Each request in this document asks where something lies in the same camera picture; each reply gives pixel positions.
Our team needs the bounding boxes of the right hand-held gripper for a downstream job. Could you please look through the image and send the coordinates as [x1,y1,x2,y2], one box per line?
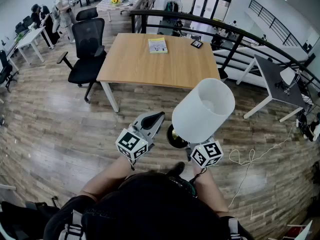
[184,139,224,169]

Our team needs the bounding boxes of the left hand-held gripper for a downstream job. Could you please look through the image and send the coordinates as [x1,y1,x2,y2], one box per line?
[115,111,166,160]

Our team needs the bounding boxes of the white shade lamp black base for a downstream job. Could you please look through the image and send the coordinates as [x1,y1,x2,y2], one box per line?
[166,77,236,149]

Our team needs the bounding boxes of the person's right forearm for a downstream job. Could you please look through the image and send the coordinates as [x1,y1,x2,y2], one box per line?
[191,167,230,214]

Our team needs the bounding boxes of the person's left forearm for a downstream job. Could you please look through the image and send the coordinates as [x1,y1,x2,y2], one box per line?
[79,155,134,200]

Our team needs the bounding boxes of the white desk lamp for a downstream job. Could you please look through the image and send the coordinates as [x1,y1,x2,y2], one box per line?
[274,66,304,96]

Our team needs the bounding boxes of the person's black shoe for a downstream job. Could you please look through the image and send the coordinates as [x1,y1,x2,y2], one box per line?
[166,161,186,178]

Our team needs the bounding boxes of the wooden table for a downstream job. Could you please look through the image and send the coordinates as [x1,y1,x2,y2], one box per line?
[96,32,222,113]

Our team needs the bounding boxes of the person's black shirt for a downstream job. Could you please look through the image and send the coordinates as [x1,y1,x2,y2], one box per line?
[43,170,254,240]

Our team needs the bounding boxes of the yellow book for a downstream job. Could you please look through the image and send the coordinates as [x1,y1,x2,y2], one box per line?
[147,37,169,55]

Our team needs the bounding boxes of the black mesh office chair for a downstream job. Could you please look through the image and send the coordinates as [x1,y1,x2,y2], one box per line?
[56,7,108,104]

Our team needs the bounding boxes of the grey table white legs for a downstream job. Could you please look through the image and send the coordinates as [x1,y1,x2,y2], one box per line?
[235,54,308,123]

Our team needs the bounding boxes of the red and white box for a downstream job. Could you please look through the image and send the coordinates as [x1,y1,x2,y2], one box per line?
[268,219,314,240]

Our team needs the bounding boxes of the black metal railing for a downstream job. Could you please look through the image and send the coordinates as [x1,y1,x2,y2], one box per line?
[129,8,320,98]

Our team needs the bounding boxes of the table with checked cloth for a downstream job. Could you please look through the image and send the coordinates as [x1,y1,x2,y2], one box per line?
[95,0,141,23]

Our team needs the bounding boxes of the white desk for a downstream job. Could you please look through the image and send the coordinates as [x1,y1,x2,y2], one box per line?
[14,25,55,66]

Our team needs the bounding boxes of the black backpack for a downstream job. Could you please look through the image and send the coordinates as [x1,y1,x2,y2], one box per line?
[0,200,61,240]

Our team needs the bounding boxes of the white cable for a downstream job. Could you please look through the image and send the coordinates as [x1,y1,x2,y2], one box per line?
[227,122,298,208]

